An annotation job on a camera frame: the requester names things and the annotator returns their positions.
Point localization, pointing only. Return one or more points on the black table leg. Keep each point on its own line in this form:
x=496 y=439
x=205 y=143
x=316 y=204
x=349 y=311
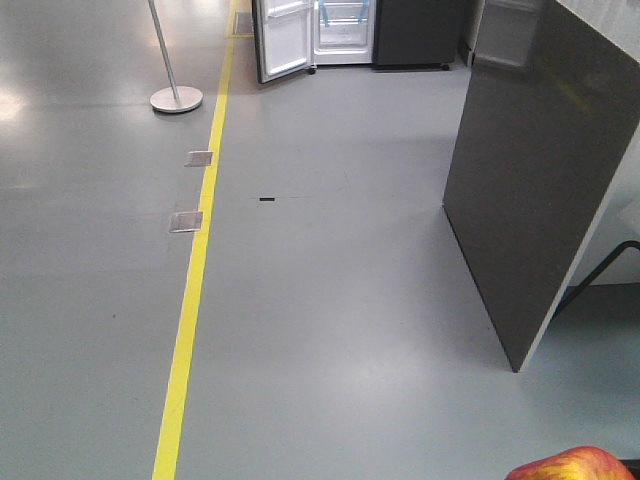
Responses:
x=595 y=273

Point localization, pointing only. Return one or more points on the grey speckled kitchen counter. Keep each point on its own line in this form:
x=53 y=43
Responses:
x=550 y=112

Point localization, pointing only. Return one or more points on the white fridge interior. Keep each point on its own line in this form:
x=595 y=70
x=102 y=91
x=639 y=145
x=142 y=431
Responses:
x=343 y=32

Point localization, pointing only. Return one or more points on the fridge door with shelves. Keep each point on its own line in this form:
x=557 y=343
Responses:
x=282 y=38

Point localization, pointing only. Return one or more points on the red yellow apple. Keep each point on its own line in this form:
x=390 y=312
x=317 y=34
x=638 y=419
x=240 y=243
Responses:
x=578 y=463

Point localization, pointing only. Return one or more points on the metal floor plate near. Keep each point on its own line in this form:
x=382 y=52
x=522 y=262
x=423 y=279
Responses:
x=186 y=222

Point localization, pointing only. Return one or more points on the metal floor plate far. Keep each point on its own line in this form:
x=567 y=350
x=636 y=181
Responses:
x=199 y=159

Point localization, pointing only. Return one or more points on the metal floor plate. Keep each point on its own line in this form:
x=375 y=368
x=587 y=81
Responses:
x=186 y=222
x=199 y=159

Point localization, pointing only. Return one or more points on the silver floor stand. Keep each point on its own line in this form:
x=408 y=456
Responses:
x=175 y=99

